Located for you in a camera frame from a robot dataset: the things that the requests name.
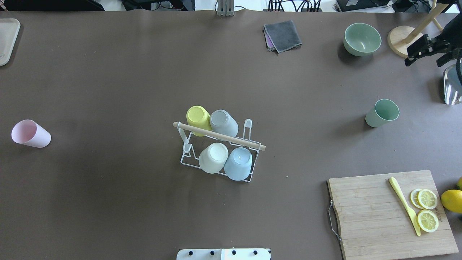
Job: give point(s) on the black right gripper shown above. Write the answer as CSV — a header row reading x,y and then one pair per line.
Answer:
x,y
441,46

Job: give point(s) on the green plastic cup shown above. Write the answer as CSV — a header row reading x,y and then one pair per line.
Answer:
x,y
384,111

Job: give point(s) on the pink plastic cup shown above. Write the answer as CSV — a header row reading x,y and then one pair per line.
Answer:
x,y
29,133

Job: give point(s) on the grey plastic cup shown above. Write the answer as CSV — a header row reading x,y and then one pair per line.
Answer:
x,y
222,122

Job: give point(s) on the light blue plastic cup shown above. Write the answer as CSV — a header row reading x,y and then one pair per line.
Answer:
x,y
238,165

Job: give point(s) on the white plastic cup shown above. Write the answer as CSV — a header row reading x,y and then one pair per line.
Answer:
x,y
213,158

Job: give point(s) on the yellow plastic cup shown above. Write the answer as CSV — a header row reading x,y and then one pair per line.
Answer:
x,y
198,117

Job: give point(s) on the metal scoop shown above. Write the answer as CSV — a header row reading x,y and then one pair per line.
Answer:
x,y
452,86

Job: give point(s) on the wooden mug tree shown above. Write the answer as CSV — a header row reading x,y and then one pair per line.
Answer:
x,y
402,37

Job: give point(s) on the green ceramic bowl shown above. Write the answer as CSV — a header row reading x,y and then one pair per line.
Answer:
x,y
361,39

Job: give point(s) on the whole yellow lemon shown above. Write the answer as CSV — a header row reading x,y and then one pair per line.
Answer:
x,y
459,184
452,200

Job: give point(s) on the lemon slice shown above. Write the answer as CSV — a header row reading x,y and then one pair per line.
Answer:
x,y
427,199
427,220

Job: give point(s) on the grey folded cloth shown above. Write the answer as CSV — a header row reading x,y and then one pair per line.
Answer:
x,y
283,35

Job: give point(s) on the yellow plastic knife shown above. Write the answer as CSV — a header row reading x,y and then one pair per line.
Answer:
x,y
410,212

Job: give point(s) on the purple cloth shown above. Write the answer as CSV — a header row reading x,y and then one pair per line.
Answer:
x,y
269,44

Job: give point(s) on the wooden cutting board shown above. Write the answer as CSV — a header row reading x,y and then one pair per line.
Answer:
x,y
373,224

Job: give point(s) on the beige tray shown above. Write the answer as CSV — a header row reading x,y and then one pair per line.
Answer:
x,y
9,29

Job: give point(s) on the aluminium frame post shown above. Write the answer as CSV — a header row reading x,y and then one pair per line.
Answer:
x,y
225,8

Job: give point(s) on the white wire cup holder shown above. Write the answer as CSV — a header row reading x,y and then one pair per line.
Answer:
x,y
195,140

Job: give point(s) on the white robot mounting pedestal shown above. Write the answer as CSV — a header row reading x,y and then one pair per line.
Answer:
x,y
225,254

